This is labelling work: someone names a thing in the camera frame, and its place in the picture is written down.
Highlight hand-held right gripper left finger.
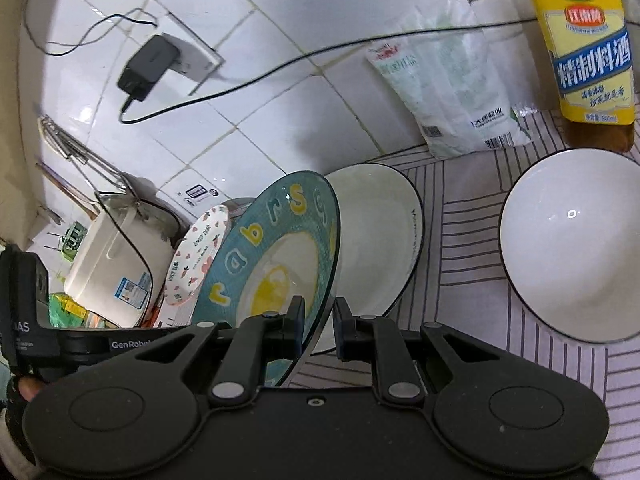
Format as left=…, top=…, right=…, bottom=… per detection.
left=125, top=296, right=305, bottom=408

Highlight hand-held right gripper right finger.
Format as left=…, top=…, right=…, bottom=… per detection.
left=334, top=298, right=531, bottom=406

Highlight teal plate with letters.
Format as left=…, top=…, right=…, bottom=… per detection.
left=191, top=170, right=342, bottom=390

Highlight pink carrot print plate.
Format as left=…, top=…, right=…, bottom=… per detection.
left=162, top=204, right=232, bottom=307

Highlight white bowl with black rim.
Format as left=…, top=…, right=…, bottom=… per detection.
left=499, top=148, right=640, bottom=345

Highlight person's left hand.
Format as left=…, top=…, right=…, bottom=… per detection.
left=17, top=377, right=48, bottom=403

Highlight green packet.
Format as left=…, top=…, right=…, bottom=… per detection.
left=48, top=292, right=101, bottom=328

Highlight white rice cooker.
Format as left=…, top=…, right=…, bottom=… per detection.
left=64, top=172, right=178, bottom=330

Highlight hanging metal utensils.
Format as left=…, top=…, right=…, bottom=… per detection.
left=37, top=115, right=131, bottom=196

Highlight striped table cover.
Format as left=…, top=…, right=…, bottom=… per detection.
left=295, top=110, right=640, bottom=480

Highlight black power adapter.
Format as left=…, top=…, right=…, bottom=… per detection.
left=116, top=33, right=182, bottom=103

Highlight white salt bag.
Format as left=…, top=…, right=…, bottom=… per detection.
left=366, top=0, right=535, bottom=161

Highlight clear plastic wrapper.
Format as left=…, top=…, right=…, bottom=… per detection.
left=510, top=102, right=541, bottom=128

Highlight yellow label cooking wine bottle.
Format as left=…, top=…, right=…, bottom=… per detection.
left=516, top=0, right=638, bottom=155

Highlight wall sticker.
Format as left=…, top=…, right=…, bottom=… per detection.
left=177, top=182, right=221, bottom=208

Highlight long black cable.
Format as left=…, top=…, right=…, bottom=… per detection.
left=119, top=17, right=543, bottom=125

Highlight white wall socket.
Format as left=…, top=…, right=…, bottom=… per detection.
left=150, top=10, right=225, bottom=97

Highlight thin black cable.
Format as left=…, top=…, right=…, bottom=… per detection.
left=45, top=7, right=157, bottom=57

